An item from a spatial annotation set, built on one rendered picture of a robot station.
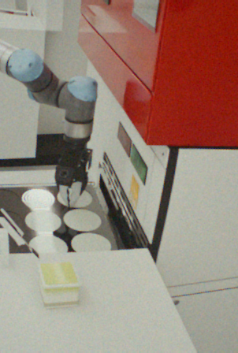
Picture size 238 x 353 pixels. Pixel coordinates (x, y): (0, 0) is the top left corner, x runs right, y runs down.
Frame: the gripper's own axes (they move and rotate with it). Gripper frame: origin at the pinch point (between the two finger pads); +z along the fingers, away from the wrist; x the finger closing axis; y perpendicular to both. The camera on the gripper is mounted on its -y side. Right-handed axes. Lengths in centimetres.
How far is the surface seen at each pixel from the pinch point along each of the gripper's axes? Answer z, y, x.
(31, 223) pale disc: 1.3, -11.1, 7.2
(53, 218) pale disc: 1.3, -6.5, 2.5
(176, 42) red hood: -54, -19, -23
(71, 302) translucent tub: -6.7, -44.2, -12.7
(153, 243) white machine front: -6.4, -17.9, -24.8
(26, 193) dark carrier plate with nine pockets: 1.4, 2.1, 13.7
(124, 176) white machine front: -10.0, 3.0, -13.4
